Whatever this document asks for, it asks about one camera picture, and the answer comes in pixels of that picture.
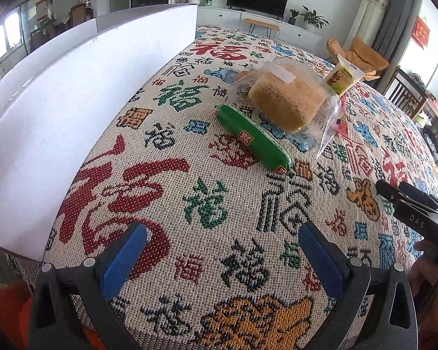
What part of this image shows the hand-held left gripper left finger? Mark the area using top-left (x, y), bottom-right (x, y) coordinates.
top-left (29, 222), bottom-right (148, 350)

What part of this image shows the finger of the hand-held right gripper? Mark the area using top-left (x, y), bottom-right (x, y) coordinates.
top-left (375, 180), bottom-right (438, 230)
top-left (401, 181), bottom-right (438, 208)

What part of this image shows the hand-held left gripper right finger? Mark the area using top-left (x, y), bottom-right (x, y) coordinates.
top-left (298, 220), bottom-right (418, 350)

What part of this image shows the red snack packet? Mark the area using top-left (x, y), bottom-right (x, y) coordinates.
top-left (335, 93), bottom-right (350, 136)

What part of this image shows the green sausage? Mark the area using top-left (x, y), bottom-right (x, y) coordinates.
top-left (215, 104), bottom-right (296, 179)

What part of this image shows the white cardboard box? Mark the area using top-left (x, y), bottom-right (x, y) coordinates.
top-left (0, 3), bottom-right (199, 262)

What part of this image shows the bagged bread loaf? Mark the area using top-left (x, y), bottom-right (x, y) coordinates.
top-left (229, 57), bottom-right (345, 159)

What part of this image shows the person's right hand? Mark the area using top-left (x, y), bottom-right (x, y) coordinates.
top-left (409, 240), bottom-right (438, 321)

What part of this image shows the printed woven blanket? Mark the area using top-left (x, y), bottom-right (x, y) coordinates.
top-left (40, 25), bottom-right (438, 350)

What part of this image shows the dark patterned cloth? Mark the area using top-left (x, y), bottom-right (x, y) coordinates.
top-left (0, 247), bottom-right (41, 293)

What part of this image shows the person's red clothing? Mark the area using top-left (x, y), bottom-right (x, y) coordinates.
top-left (0, 281), bottom-right (106, 350)

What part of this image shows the pale snack packet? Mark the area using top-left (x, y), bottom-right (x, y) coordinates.
top-left (322, 54), bottom-right (366, 97)

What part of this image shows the orange lounge chair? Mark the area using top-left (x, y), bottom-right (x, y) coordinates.
top-left (326, 36), bottom-right (390, 81)

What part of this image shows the grey curtain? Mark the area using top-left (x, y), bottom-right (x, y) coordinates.
top-left (374, 0), bottom-right (415, 88)

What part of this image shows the covered standing air conditioner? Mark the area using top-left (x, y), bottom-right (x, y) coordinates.
top-left (345, 0), bottom-right (389, 53)

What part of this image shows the large leafy potted plant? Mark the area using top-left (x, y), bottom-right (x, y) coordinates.
top-left (300, 5), bottom-right (329, 32)

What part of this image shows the wooden bench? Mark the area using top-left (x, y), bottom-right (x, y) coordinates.
top-left (244, 18), bottom-right (280, 39)

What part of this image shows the brown wooden chair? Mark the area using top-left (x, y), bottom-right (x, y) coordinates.
top-left (70, 3), bottom-right (94, 25)

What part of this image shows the white television cabinet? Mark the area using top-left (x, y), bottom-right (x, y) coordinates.
top-left (197, 5), bottom-right (321, 53)

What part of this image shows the red wall hanging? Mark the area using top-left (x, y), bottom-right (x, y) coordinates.
top-left (412, 16), bottom-right (430, 48)

